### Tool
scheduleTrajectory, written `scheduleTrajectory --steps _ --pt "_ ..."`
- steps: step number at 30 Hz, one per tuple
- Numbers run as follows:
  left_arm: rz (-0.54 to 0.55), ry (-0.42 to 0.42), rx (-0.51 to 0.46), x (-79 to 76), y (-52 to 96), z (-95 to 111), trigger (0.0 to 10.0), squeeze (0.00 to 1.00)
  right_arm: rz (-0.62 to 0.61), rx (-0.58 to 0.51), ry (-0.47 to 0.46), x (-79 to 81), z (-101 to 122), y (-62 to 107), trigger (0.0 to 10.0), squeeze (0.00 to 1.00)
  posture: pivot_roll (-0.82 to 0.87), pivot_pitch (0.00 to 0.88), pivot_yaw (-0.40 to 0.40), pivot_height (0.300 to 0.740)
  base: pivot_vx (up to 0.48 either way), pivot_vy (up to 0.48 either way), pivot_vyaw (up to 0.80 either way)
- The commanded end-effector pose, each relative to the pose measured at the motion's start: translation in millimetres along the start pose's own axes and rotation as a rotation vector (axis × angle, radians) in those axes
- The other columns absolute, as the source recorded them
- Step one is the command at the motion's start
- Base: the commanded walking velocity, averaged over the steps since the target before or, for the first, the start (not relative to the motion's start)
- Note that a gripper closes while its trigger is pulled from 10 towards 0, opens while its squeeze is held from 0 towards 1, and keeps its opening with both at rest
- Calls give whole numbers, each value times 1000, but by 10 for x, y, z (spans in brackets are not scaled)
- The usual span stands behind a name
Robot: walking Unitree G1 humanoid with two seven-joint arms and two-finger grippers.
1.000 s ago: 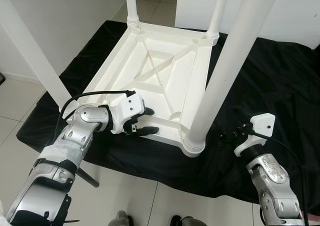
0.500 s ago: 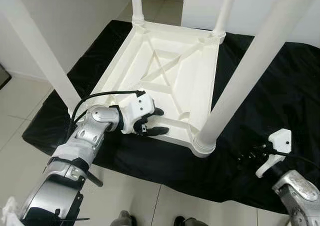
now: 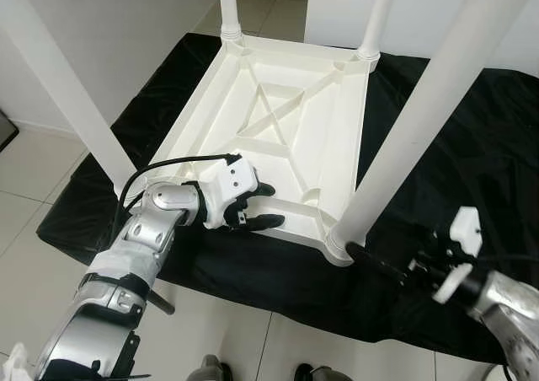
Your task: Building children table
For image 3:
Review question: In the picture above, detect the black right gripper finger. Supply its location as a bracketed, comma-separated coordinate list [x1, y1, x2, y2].
[345, 242, 415, 287]

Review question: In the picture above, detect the black flat panel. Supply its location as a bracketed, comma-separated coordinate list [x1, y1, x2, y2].
[0, 110, 19, 150]

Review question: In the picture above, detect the grey robot foot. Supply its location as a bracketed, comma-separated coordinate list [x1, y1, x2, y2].
[295, 362, 342, 381]
[185, 356, 232, 381]

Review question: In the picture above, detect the grey robot left foot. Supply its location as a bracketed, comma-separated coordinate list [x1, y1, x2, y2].
[185, 356, 232, 381]

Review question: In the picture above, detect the black metal table leg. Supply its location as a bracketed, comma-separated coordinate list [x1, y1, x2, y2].
[139, 288, 176, 316]

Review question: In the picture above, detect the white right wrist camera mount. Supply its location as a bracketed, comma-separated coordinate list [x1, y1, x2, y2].
[431, 206, 485, 306]

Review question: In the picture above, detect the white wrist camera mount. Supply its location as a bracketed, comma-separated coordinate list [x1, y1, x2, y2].
[198, 155, 258, 228]
[431, 206, 485, 306]

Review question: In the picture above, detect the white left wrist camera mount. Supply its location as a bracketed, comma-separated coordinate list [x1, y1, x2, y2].
[198, 155, 258, 228]

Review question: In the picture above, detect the grey robot right foot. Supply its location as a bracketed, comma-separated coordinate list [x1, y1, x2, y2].
[295, 362, 342, 381]

